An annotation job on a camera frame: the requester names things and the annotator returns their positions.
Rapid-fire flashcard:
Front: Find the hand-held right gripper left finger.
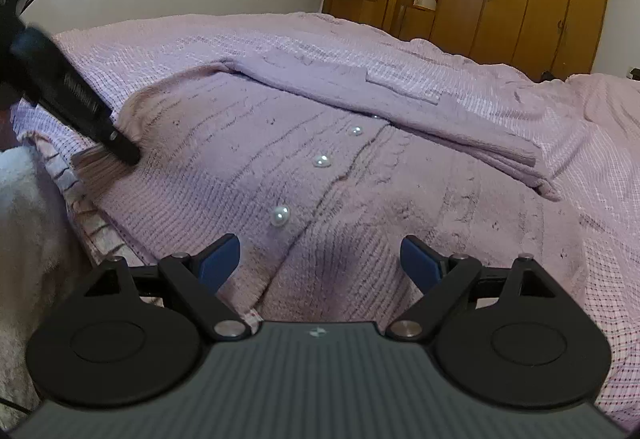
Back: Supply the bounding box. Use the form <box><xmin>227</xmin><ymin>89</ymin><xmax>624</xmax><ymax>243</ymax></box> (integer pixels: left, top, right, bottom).
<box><xmin>85</xmin><ymin>234</ymin><xmax>253</xmax><ymax>341</ymax></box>

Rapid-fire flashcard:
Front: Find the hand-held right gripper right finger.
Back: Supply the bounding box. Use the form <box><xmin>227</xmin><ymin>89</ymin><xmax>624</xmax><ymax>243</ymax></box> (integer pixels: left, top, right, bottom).
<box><xmin>386</xmin><ymin>235</ymin><xmax>558</xmax><ymax>341</ymax></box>

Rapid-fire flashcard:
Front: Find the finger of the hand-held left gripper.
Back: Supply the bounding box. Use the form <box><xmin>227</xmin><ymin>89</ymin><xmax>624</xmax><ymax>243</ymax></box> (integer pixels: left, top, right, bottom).
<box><xmin>9</xmin><ymin>25</ymin><xmax>141</xmax><ymax>166</ymax></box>

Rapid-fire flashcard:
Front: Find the lilac cable-knit cardigan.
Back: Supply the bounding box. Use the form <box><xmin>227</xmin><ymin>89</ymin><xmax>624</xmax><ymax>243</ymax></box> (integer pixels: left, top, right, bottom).
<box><xmin>71</xmin><ymin>51</ymin><xmax>587</xmax><ymax>322</ymax></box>

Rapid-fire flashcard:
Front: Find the pink ruffled bed sheet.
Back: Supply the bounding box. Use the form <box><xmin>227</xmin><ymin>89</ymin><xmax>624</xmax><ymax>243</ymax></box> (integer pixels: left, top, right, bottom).
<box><xmin>14</xmin><ymin>129</ymin><xmax>128</xmax><ymax>270</ymax></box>

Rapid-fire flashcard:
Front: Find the white fluffy cloth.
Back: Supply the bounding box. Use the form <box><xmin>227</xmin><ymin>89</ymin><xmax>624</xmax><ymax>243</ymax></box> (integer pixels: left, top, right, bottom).
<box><xmin>0</xmin><ymin>145</ymin><xmax>97</xmax><ymax>422</ymax></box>

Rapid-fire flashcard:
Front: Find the pink checked blanket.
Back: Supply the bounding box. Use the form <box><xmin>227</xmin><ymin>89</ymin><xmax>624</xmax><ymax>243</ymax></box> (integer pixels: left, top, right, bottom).
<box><xmin>11</xmin><ymin>11</ymin><xmax>640</xmax><ymax>426</ymax></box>

